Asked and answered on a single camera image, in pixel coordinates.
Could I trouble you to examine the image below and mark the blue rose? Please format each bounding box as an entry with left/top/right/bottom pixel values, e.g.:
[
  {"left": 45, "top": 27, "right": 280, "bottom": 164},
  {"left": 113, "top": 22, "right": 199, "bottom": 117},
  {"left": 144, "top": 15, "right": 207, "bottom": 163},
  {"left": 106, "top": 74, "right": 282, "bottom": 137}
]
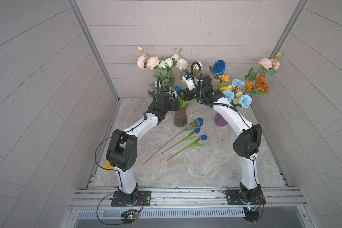
[
  {"left": 212, "top": 59, "right": 227, "bottom": 76},
  {"left": 142, "top": 117, "right": 204, "bottom": 166}
]

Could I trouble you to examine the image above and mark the left vase bouquet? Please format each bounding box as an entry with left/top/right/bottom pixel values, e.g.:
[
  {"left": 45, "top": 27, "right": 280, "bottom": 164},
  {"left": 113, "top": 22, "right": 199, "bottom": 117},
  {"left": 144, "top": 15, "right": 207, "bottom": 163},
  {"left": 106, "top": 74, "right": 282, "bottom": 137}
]
[{"left": 136, "top": 46, "right": 203, "bottom": 110}]

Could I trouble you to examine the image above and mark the vase bouquet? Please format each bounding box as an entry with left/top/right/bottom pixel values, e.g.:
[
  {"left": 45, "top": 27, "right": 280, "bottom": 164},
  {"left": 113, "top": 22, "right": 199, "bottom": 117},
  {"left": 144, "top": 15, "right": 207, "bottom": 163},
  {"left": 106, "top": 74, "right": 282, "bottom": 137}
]
[
  {"left": 210, "top": 52, "right": 282, "bottom": 108},
  {"left": 136, "top": 46, "right": 203, "bottom": 110}
]

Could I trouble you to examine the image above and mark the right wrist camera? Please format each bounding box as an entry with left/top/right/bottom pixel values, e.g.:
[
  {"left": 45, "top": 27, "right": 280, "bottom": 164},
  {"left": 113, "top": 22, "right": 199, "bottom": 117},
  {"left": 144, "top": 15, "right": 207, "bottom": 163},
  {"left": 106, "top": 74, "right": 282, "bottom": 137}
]
[{"left": 182, "top": 74, "right": 198, "bottom": 91}]

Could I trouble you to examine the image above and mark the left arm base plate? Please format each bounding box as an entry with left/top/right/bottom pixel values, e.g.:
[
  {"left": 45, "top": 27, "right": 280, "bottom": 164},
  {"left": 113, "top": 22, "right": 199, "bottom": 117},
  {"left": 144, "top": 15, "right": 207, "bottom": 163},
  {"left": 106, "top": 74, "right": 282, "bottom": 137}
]
[{"left": 111, "top": 190, "right": 152, "bottom": 207}]

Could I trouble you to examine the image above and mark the circuit board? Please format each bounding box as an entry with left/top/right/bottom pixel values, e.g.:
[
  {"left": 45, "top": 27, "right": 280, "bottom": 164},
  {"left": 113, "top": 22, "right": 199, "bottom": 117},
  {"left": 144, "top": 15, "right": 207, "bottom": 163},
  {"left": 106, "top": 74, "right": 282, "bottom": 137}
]
[
  {"left": 120, "top": 210, "right": 140, "bottom": 225},
  {"left": 243, "top": 207, "right": 259, "bottom": 222}
]

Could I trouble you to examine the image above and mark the black round stand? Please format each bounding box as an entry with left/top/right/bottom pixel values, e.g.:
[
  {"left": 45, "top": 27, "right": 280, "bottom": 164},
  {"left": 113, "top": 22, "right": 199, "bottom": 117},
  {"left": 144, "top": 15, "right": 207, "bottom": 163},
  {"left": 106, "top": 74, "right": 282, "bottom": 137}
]
[{"left": 148, "top": 82, "right": 158, "bottom": 98}]

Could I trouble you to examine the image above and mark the blue purple glass vase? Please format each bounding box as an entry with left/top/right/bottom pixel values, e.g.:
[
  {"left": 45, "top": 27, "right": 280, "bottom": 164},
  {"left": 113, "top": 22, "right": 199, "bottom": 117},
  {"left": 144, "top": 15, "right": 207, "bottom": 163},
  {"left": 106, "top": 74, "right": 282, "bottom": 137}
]
[{"left": 214, "top": 113, "right": 228, "bottom": 127}]

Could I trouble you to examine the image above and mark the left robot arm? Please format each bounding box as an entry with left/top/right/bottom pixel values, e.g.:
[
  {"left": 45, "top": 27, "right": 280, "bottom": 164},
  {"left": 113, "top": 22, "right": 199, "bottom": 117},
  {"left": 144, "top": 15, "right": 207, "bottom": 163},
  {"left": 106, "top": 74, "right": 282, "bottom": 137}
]
[{"left": 95, "top": 77, "right": 177, "bottom": 205}]

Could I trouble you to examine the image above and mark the aluminium rail frame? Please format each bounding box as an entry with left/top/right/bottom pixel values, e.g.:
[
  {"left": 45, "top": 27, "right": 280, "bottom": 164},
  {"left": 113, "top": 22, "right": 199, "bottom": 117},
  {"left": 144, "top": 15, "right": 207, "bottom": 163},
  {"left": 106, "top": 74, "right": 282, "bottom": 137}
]
[{"left": 67, "top": 187, "right": 312, "bottom": 222}]

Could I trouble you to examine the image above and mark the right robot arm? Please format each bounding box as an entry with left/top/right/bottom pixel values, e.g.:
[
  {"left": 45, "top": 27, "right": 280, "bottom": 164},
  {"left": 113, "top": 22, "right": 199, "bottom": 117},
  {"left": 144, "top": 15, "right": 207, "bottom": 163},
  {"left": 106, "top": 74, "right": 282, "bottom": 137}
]
[{"left": 177, "top": 61, "right": 262, "bottom": 204}]

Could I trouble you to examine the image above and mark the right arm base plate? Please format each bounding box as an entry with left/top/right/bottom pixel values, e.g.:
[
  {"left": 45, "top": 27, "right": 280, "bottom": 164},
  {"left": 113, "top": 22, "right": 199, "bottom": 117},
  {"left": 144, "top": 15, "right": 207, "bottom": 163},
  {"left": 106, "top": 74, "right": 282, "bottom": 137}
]
[{"left": 223, "top": 189, "right": 266, "bottom": 207}]

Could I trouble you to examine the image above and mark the right vase bouquet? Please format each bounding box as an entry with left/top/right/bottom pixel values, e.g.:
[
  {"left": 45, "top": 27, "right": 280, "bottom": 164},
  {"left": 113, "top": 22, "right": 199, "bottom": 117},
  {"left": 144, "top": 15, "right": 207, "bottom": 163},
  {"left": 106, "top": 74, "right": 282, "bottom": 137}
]
[{"left": 210, "top": 52, "right": 282, "bottom": 108}]

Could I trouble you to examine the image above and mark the right circuit board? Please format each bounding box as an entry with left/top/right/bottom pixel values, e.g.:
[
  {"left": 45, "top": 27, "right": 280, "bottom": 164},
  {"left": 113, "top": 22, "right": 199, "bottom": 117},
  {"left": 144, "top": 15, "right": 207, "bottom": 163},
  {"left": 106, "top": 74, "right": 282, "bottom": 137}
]
[{"left": 243, "top": 207, "right": 259, "bottom": 222}]

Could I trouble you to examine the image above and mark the left circuit board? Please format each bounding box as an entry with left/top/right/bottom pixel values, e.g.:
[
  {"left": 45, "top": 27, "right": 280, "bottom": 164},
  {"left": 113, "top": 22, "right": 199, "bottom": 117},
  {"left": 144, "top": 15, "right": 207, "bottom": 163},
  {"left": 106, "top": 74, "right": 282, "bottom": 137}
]
[{"left": 120, "top": 210, "right": 140, "bottom": 225}]

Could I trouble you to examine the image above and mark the pink glass vase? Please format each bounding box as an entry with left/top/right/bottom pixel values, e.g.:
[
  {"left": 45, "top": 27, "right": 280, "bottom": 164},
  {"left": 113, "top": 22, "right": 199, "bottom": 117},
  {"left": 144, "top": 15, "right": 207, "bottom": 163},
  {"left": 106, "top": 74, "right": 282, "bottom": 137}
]
[{"left": 173, "top": 105, "right": 188, "bottom": 127}]

